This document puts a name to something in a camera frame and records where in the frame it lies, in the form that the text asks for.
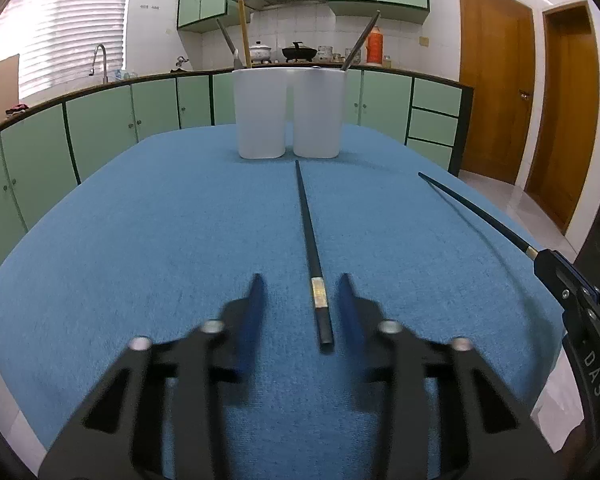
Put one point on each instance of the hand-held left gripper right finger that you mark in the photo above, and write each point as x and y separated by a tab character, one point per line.
350	320

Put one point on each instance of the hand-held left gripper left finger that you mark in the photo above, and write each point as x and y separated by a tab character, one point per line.
250	320

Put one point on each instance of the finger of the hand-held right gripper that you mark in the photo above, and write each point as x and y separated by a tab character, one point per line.
582	274
555	275

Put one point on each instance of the black chopstick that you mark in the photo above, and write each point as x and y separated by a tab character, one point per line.
310	240
480	215

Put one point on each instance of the white plastic utensil holder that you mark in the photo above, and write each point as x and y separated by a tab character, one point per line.
260	115

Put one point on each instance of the grey metal chopstick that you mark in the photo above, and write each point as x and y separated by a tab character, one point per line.
226	40
360	42

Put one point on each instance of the bamboo chopstick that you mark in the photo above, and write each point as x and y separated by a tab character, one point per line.
243	35

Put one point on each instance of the blue tablecloth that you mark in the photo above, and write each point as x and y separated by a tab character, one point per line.
155	235

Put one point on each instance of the wooden door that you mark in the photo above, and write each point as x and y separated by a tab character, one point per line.
565	120
495	80

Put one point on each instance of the green kitchen counter cabinets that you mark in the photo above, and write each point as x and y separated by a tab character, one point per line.
105	115

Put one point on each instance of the glass jar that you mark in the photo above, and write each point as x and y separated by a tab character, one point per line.
351	55

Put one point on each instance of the stack of glass bowls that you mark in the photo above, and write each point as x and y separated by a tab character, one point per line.
325	53

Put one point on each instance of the white cooking pot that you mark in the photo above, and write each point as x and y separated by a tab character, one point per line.
260	52

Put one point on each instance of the black frying pan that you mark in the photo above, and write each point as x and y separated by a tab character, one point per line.
299	52

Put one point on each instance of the orange thermos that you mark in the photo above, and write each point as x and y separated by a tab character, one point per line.
375	45

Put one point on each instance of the metal sink faucet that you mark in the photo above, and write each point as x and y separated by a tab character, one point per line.
100	52

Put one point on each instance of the red cloth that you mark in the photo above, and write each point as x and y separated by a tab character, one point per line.
16	109

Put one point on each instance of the brown cardboard board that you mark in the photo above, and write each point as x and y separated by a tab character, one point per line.
5	90

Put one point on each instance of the white window blinds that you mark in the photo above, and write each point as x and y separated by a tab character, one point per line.
60	35

